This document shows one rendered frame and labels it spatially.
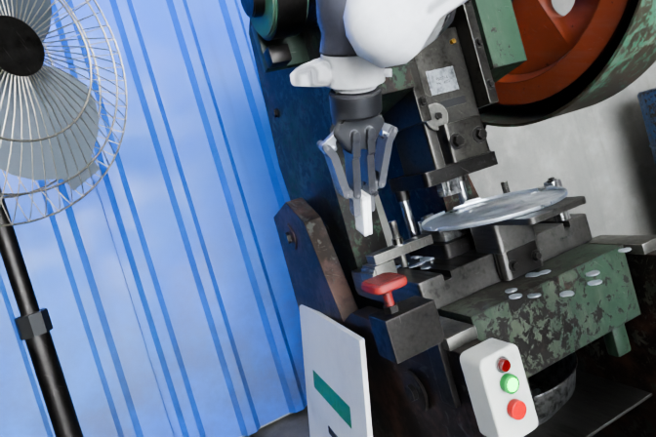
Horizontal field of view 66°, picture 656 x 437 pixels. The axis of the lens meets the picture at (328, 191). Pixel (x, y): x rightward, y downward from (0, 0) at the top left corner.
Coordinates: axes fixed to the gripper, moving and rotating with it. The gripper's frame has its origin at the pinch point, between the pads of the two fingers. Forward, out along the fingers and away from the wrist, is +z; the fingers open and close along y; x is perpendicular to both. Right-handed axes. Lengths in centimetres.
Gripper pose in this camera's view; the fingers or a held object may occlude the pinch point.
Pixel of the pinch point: (362, 213)
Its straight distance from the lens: 80.8
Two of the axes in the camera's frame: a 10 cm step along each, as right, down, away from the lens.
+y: 8.9, -2.7, 3.7
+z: 0.9, 8.9, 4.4
